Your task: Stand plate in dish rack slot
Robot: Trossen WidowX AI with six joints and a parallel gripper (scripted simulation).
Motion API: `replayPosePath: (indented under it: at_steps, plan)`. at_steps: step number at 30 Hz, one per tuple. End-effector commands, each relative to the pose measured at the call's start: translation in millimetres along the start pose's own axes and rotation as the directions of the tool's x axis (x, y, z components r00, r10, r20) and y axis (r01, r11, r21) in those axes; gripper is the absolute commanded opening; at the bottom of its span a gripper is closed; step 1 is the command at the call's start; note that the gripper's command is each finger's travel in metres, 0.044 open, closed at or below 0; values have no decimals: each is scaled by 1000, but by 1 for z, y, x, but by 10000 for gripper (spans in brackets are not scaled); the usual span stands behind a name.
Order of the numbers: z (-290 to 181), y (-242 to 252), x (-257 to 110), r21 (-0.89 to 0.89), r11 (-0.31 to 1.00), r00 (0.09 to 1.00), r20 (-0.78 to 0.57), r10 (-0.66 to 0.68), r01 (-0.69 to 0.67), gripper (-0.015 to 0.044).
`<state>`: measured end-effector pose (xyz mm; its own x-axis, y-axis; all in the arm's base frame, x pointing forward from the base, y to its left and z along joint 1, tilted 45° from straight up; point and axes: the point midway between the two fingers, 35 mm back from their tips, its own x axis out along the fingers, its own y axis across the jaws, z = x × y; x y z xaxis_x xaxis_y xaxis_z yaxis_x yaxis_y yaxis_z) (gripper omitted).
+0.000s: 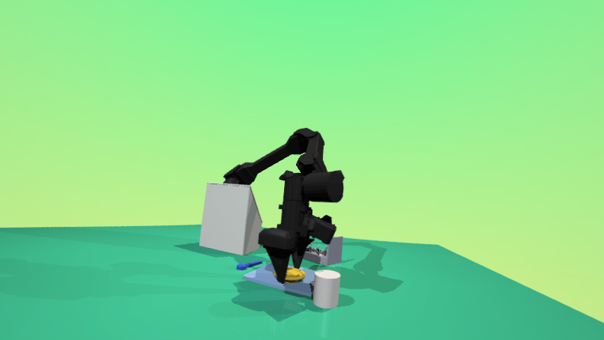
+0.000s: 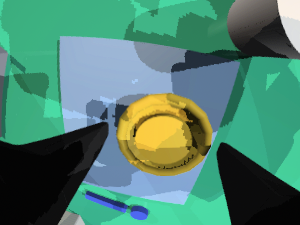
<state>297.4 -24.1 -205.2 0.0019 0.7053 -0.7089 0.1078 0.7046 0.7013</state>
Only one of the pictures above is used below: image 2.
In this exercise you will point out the grey dish rack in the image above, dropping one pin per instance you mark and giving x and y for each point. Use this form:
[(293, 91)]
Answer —
[(3, 61)]

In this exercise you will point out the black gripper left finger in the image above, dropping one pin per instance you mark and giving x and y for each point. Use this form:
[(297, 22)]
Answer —
[(42, 177)]

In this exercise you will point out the blue spoon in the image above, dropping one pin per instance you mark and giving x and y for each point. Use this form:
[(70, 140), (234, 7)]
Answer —
[(137, 212)]

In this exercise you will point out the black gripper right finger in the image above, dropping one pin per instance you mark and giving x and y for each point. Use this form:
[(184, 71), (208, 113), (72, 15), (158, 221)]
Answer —
[(254, 196)]

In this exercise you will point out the white cylinder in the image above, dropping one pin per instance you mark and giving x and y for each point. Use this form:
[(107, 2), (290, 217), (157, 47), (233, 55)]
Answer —
[(266, 28)]

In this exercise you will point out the yellow round plate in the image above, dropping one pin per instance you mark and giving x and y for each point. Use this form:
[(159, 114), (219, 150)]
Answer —
[(164, 134)]

